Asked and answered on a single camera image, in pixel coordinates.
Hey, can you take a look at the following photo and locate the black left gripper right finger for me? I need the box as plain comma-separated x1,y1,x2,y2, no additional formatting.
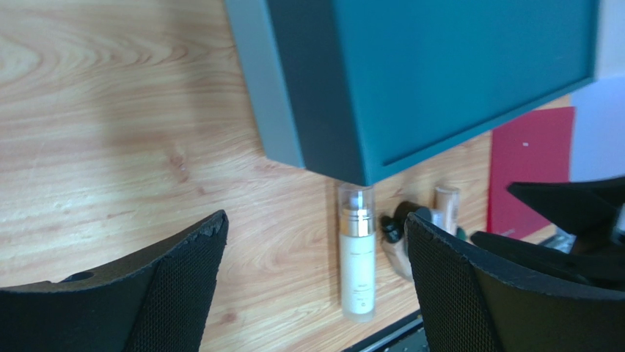
405,214,624,351

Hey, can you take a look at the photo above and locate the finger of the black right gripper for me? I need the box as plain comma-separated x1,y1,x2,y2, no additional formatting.
470,232,624,286
508,176,624,254

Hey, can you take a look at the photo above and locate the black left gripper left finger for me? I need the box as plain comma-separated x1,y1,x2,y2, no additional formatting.
1,210,229,351

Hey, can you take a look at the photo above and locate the clear small cosmetic bottle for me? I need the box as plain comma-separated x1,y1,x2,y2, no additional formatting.
434,186,460,237

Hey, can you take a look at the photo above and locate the white pump lotion bottle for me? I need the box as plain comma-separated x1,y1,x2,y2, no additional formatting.
337,183,376,323

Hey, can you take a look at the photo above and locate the teal drawer organizer box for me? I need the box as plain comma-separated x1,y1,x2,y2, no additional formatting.
225,1,600,186

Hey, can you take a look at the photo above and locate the red mirror case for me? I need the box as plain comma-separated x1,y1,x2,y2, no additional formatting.
486,106,575,239

